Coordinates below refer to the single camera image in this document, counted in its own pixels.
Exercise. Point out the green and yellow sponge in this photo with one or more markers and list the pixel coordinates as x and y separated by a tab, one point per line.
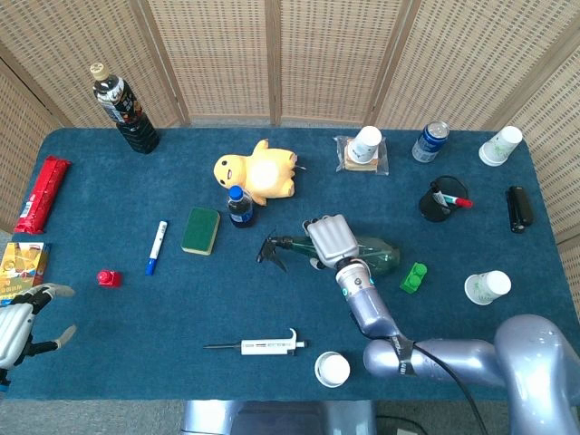
200	231

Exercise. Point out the yellow printed carton box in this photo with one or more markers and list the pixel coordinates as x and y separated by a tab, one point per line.
20	269

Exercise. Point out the black mesh pen holder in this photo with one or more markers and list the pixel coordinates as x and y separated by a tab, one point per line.
437	206

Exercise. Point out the blue carpet table cover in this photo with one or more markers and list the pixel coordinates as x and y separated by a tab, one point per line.
181	308

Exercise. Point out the green marker with red cap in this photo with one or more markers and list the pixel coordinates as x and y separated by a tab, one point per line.
457	200

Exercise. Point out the blue soda can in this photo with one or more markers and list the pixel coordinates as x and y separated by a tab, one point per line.
428	145

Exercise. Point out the blue flower paper cup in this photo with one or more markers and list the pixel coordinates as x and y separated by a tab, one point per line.
333	369

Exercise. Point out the lavender robot torso base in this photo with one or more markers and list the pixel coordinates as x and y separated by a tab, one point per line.
272	417

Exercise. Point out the green toy building block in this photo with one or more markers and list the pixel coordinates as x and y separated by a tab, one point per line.
413	278

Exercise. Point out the white marker with blue cap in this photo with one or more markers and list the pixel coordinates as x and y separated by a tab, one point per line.
156	247

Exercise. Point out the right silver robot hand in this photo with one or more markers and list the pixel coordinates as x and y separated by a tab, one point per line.
333	240

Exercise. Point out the black marker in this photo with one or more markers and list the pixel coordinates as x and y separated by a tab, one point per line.
438	196

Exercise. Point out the paper cup with blue emblem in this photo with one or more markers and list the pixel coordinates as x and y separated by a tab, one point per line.
364	145

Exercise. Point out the large dark tea bottle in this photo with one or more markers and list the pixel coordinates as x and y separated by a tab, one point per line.
129	118

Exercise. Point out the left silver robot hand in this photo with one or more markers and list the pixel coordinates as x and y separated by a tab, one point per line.
13	326

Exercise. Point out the plastic wrapped bread slice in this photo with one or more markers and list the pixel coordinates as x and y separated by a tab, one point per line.
358	167

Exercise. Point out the yellow plush toy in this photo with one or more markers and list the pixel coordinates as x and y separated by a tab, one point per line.
263	174

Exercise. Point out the right lavender robot arm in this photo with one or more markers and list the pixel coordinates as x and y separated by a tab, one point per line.
430	353

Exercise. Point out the green leaf paper cup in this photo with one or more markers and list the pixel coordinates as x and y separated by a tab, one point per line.
500	146
487	286

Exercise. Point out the green transparent spray bottle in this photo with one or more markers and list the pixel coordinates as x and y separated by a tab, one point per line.
383	258

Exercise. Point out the woven folding screen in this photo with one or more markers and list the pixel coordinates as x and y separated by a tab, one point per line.
290	59

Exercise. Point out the red toy building block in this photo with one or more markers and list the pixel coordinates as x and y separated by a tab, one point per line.
109	277

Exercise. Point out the small cola bottle blue cap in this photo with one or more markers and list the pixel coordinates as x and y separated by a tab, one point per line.
240	210

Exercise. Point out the red snack package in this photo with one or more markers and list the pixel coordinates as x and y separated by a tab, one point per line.
43	195

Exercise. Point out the white laboratory pipette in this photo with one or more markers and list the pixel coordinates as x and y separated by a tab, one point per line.
267	346

